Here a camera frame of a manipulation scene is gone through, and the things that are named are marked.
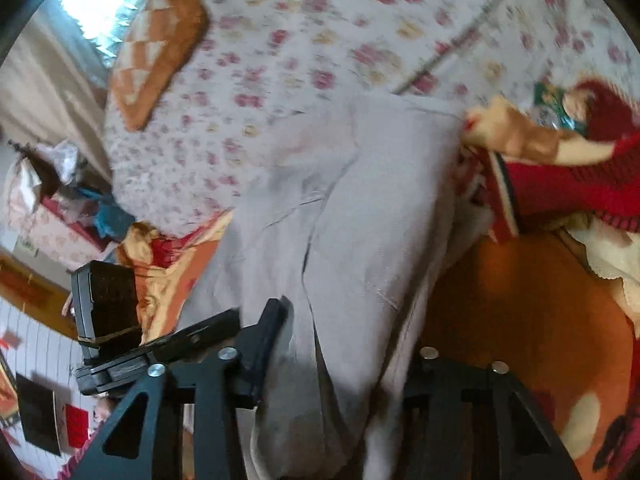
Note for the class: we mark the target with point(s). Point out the white lace cloth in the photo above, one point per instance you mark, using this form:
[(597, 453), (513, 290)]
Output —
[(610, 255)]

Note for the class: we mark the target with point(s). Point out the red knit sweater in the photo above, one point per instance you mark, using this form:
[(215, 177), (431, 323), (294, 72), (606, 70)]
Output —
[(575, 185)]

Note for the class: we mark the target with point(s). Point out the red striped cloth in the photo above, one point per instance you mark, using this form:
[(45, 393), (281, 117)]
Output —
[(500, 200)]

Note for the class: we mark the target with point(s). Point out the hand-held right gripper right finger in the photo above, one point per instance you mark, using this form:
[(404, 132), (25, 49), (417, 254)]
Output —
[(440, 410)]

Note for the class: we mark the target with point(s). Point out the floral bed sheet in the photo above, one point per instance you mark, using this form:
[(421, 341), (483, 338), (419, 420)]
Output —
[(300, 35)]

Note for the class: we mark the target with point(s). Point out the yellow orange satin cloth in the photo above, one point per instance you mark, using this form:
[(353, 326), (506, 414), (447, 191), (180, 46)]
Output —
[(160, 270)]

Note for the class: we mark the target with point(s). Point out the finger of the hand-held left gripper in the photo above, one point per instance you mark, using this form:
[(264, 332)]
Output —
[(200, 332)]

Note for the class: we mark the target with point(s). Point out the grey garment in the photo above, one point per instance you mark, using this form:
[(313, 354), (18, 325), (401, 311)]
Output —
[(375, 185)]

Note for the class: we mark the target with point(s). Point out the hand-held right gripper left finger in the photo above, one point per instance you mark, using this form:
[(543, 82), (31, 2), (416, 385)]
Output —
[(265, 340)]

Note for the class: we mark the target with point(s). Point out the red wall hanging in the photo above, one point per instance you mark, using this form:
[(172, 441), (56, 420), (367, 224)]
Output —
[(77, 425)]

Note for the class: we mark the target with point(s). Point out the wooden furniture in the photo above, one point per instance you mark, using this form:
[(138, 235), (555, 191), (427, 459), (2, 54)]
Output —
[(30, 290)]

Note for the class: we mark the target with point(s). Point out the pink floral bundle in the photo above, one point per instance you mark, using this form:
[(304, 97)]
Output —
[(45, 225)]

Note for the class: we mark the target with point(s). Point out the black wall panel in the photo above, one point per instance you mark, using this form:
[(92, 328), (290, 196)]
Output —
[(37, 412)]

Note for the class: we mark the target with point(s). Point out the green printed packet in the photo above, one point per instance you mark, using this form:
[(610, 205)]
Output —
[(552, 105)]

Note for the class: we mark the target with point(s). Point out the teal cloth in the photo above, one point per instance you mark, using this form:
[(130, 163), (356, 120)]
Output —
[(112, 220)]

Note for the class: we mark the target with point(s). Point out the orange dotted blanket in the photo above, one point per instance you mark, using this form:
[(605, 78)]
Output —
[(525, 310)]

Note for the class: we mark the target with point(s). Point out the orange checkered pillow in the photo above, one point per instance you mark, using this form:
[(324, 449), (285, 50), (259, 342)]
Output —
[(155, 55)]

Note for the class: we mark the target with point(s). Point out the beige curtain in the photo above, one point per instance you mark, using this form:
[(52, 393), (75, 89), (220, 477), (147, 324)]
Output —
[(40, 90)]

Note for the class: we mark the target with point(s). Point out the tan fabric piece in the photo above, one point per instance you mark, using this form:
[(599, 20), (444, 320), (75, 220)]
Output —
[(525, 135)]

